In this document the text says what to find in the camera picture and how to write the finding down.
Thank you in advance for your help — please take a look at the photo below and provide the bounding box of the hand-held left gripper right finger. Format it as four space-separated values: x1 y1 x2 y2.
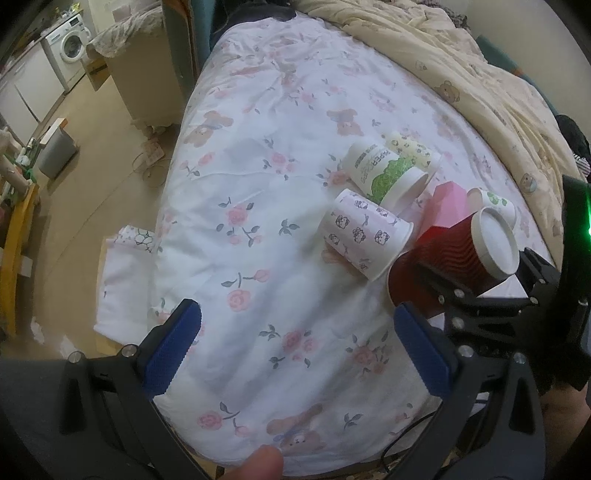
393 302 548 480

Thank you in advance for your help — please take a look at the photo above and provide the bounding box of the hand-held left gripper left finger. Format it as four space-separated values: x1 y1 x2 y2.
60 298 204 480

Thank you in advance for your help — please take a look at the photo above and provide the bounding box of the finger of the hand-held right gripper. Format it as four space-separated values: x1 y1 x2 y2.
516 248 562 301
414 262 561 356

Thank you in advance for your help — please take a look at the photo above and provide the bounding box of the dark red ribbed paper cup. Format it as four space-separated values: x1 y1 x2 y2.
388 207 520 319

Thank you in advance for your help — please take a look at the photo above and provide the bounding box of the person's right forearm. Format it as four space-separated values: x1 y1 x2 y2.
541 385 591 480

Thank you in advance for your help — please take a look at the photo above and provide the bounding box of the small white green-dotted paper cup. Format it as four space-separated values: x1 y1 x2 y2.
466 187 517 228

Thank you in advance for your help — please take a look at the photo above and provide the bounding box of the pink paper cup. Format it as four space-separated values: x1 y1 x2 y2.
414 182 477 245

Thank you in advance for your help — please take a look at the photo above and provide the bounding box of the white cat print paper cup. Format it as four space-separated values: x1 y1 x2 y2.
321 188 414 282

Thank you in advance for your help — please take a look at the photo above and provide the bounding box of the white green print paper cup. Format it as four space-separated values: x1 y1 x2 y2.
344 141 431 207

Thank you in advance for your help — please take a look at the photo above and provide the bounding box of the pale yellow print paper cup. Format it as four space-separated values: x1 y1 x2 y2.
385 131 443 186

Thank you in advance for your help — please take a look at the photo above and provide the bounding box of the person's left hand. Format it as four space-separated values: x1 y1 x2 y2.
230 445 285 480

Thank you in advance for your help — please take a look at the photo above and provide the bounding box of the folded white cloth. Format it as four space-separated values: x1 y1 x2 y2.
93 225 163 344

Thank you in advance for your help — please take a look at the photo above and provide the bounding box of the dark cloth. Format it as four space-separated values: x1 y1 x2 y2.
554 114 591 178

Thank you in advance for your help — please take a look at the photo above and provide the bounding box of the white floral bed sheet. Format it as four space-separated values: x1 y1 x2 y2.
147 18 561 478

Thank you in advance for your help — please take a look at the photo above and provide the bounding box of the white power strip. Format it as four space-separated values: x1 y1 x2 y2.
142 138 165 163

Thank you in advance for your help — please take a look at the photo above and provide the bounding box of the cream bear print blanket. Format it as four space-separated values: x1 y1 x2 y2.
295 0 573 241

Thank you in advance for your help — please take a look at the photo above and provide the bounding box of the grey trash bin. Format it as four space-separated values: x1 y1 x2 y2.
36 119 78 180

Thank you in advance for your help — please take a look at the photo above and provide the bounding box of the beige bedside cabinet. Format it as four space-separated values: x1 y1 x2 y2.
88 21 186 131

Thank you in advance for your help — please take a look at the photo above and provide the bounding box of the cardboard box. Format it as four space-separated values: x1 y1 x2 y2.
83 46 112 92

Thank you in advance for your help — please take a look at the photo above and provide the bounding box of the white kitchen cabinet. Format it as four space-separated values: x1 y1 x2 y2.
0 41 66 136

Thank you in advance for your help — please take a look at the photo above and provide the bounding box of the white washing machine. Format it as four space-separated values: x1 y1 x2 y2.
44 16 99 91

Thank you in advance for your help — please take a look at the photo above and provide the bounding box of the black cable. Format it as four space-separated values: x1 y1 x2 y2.
382 408 446 480

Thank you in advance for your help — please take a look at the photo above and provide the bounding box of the yellow wooden frame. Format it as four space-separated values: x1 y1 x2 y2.
0 182 41 337

